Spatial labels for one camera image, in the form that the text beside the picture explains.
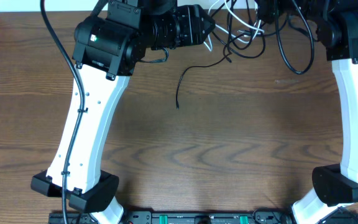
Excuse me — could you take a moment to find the thin white USB cable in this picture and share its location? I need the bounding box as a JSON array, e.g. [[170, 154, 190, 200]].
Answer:
[[203, 0, 265, 52]]

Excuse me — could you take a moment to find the thin black cable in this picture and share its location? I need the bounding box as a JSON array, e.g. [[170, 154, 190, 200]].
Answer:
[[175, 0, 267, 110]]

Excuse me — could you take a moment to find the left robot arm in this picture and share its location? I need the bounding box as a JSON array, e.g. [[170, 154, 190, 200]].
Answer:
[[30, 1, 216, 223]]

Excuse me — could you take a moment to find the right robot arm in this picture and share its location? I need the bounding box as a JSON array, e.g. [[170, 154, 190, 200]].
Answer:
[[258, 0, 358, 223]]

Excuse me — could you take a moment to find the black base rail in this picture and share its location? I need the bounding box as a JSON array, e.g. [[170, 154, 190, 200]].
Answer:
[[47, 208, 358, 224]]

